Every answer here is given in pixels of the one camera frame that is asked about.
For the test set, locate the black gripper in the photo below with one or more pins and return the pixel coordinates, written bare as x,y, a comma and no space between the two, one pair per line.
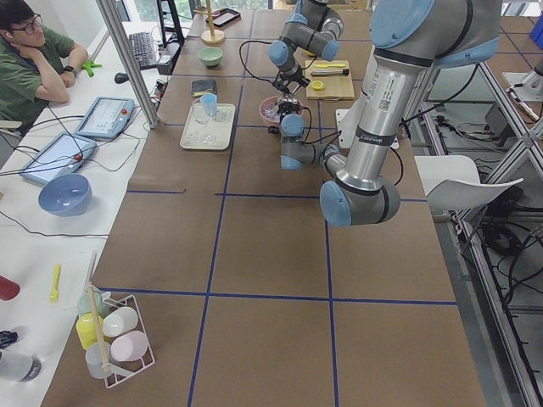
289,109
285,81

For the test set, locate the metal ice scoop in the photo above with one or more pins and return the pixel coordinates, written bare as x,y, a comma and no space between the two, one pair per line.
286,97

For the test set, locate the pink bowl of ice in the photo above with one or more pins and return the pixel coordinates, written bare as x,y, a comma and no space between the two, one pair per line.
268,112

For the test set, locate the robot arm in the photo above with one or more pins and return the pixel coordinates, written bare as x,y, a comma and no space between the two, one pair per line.
314,27
408,38

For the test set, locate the light blue plastic cup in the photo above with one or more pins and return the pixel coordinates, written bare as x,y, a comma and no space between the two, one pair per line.
209,104

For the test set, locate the white cup in rack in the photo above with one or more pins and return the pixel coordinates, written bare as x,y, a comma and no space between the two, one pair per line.
120,321

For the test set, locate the pink cup in rack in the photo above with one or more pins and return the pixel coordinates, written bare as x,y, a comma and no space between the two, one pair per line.
130,346

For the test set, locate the yellow cup in rack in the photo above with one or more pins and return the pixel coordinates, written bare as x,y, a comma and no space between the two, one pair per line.
86,331

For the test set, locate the steel muddler rod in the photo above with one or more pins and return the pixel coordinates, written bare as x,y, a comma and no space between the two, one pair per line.
329,72

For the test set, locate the lemon slice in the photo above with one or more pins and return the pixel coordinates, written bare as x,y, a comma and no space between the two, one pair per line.
318,85

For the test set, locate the yellow plastic knife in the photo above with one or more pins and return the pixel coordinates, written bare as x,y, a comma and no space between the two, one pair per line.
329,66

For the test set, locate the wooden cutting board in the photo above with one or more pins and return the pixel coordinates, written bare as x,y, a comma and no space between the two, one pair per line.
337,87

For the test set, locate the green ceramic bowl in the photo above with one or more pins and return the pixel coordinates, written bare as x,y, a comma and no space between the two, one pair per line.
210,56

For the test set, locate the grey folded cloth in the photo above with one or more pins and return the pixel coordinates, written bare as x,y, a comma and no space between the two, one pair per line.
202,87

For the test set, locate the wooden stand with pole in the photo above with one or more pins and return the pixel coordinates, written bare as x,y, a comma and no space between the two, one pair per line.
212,35

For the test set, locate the cream bear serving tray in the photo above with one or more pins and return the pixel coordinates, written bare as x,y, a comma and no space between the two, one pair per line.
220,127

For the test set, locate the clear wine glass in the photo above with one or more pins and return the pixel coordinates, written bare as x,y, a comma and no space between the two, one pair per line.
203,120

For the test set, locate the black keyboard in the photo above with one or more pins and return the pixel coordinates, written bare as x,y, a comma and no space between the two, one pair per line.
142,46

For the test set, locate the black computer mouse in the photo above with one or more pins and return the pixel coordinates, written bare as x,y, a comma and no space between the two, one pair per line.
120,78

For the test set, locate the far teach pendant tablet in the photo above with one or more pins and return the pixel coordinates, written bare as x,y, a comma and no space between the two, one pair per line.
106,118

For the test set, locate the teach pendant tablet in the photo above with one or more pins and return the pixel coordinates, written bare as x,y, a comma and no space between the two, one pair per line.
63,155
106,118

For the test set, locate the white chair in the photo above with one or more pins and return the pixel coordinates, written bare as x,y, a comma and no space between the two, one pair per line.
451,182

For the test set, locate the near teach pendant tablet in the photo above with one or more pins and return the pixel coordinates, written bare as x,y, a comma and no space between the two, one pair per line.
63,155

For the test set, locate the blue bowl on desk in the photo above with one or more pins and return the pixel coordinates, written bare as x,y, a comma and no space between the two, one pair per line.
67,195

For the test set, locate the seated person green shirt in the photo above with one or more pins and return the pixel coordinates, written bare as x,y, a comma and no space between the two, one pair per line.
38,65

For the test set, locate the yellow tool on desk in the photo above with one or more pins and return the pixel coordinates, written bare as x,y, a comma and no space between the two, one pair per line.
54,292

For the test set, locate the aluminium frame post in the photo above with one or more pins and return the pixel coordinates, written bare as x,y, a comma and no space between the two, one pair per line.
109,12

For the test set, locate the white wire cup rack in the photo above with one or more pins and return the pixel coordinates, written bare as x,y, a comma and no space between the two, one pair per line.
98,359

